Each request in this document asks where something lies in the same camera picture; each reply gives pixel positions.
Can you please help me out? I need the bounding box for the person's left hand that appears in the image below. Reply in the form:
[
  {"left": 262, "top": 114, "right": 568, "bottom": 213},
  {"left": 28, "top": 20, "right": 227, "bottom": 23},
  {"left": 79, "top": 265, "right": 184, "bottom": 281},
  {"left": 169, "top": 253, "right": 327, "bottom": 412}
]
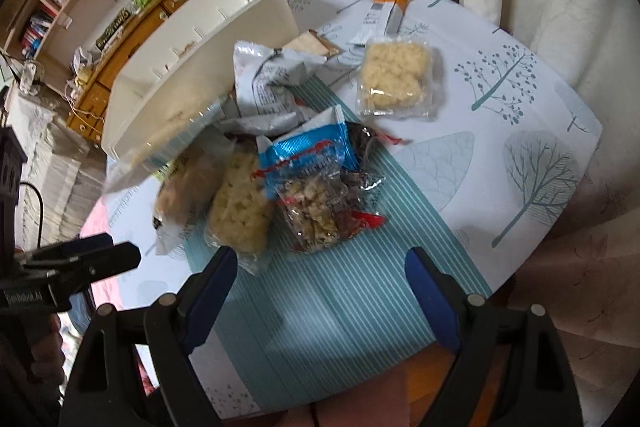
[{"left": 27, "top": 312, "right": 68, "bottom": 389}]

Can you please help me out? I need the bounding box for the crumpled silver white packet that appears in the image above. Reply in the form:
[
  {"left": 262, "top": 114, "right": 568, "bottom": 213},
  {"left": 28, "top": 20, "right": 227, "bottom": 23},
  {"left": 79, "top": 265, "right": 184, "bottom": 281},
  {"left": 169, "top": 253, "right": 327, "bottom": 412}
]
[{"left": 231, "top": 40, "right": 328, "bottom": 130}]

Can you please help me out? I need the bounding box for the clear silver snack packet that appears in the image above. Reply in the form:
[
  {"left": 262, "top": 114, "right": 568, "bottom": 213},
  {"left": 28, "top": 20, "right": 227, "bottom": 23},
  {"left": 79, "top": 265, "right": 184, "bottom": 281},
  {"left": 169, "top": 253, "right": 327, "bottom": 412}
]
[{"left": 101, "top": 99, "right": 236, "bottom": 195}]

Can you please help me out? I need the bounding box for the tree print tablecloth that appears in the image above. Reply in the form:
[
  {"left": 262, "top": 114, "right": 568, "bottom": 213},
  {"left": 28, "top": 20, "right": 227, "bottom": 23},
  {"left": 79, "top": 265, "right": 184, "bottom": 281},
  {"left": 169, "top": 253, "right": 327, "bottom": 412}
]
[{"left": 80, "top": 0, "right": 604, "bottom": 409}]

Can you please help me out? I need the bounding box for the white lace cloth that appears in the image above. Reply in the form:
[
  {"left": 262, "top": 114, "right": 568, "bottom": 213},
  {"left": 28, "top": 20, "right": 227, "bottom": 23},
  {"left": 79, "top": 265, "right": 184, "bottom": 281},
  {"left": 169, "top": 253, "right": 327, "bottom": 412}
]
[{"left": 0, "top": 94, "right": 103, "bottom": 253}]

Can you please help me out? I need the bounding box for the beige snack packet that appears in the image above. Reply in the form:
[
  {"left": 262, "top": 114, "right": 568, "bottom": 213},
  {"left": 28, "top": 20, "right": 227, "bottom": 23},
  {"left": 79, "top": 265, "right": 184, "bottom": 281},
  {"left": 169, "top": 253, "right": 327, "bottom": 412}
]
[{"left": 151, "top": 146, "right": 226, "bottom": 255}]

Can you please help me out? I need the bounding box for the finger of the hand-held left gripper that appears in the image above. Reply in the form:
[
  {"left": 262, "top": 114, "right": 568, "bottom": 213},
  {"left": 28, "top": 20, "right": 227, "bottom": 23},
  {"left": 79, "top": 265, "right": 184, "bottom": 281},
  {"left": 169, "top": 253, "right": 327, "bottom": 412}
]
[
  {"left": 22, "top": 242, "right": 142, "bottom": 283},
  {"left": 27, "top": 233, "right": 115, "bottom": 260}
]

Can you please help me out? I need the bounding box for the row of books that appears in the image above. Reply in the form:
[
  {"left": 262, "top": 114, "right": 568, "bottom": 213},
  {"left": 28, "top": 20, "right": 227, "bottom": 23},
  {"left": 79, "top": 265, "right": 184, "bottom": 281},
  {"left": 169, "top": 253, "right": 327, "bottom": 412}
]
[{"left": 19, "top": 8, "right": 57, "bottom": 58}]

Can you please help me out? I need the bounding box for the dark red candy packet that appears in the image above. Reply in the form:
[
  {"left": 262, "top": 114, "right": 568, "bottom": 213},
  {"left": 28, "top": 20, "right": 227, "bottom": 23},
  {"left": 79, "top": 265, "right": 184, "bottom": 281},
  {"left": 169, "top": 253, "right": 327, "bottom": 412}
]
[{"left": 345, "top": 121, "right": 405, "bottom": 170}]

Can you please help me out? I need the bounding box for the white plastic storage box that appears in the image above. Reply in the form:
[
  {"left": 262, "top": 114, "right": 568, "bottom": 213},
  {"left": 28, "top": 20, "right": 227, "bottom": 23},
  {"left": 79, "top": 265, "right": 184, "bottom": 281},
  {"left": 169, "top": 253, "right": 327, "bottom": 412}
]
[{"left": 101, "top": 0, "right": 302, "bottom": 174}]

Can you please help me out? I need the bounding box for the clear mixed nut packet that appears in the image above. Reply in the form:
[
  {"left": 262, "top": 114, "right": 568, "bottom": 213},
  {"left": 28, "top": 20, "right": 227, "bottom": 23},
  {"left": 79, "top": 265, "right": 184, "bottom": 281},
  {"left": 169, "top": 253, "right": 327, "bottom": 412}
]
[{"left": 274, "top": 169, "right": 387, "bottom": 254}]

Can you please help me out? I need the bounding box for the white plastic bag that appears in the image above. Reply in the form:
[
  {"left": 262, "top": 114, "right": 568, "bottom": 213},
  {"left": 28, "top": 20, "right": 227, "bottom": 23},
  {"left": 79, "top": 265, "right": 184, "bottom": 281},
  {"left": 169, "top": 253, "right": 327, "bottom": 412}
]
[{"left": 71, "top": 46, "right": 97, "bottom": 82}]

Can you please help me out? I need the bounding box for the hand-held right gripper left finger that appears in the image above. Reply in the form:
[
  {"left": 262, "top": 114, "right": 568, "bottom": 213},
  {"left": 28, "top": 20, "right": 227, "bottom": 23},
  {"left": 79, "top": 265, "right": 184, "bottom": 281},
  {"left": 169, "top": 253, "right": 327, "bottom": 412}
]
[{"left": 59, "top": 246, "right": 239, "bottom": 427}]

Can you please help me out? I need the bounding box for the black cable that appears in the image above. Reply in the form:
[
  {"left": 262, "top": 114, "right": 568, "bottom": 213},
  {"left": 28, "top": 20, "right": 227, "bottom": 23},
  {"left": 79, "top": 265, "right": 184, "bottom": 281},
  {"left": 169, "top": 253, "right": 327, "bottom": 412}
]
[{"left": 19, "top": 181, "right": 49, "bottom": 249}]

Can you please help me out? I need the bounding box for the clear long puffed rice packet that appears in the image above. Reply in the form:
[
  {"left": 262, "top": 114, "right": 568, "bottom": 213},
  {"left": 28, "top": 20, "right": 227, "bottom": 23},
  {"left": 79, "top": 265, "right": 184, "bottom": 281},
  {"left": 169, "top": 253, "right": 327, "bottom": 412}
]
[{"left": 206, "top": 144, "right": 277, "bottom": 277}]

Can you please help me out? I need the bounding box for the dark patterned box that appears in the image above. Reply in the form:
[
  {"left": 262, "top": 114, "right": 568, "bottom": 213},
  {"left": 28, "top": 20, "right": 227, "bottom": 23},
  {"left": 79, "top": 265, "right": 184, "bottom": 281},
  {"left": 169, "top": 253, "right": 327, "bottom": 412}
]
[{"left": 94, "top": 8, "right": 133, "bottom": 52}]

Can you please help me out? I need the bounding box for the blue snack packet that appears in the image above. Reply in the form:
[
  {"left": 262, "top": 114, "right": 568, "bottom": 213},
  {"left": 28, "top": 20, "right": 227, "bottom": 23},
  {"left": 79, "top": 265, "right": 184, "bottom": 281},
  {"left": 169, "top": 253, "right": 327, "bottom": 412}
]
[{"left": 256, "top": 104, "right": 362, "bottom": 198}]

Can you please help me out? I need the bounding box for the orange and white snack bar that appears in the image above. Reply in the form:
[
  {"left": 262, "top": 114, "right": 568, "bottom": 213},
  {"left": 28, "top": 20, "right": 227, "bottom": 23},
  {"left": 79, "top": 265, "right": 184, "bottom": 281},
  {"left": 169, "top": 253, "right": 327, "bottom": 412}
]
[{"left": 349, "top": 0, "right": 414, "bottom": 46}]

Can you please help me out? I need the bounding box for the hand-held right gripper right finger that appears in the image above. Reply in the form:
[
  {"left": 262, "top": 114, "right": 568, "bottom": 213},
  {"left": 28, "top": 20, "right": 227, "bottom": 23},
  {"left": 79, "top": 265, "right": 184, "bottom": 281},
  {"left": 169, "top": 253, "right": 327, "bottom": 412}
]
[{"left": 404, "top": 246, "right": 586, "bottom": 427}]

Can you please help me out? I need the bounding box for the brown cracker packet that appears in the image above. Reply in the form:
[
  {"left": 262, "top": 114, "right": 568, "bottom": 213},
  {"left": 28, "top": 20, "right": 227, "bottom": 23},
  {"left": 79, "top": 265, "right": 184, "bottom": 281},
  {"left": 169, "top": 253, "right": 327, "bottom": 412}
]
[{"left": 281, "top": 31, "right": 342, "bottom": 58}]

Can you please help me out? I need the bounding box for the clear square puffed rice packet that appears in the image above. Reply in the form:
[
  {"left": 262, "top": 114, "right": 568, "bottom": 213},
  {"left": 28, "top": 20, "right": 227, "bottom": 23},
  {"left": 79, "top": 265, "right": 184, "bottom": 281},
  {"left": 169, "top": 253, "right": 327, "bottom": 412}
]
[{"left": 354, "top": 36, "right": 445, "bottom": 122}]

